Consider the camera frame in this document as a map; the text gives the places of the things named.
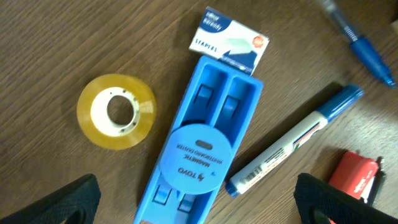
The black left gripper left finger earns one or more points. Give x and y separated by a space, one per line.
76 202

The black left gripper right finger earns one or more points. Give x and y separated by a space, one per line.
312 194

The yellow tape roll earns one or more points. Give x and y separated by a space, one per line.
116 111

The blue whiteboard marker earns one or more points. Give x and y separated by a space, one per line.
259 167

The blue whiteboard eraser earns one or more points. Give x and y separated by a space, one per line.
206 133

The blue ballpoint pen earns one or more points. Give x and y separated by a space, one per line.
360 45

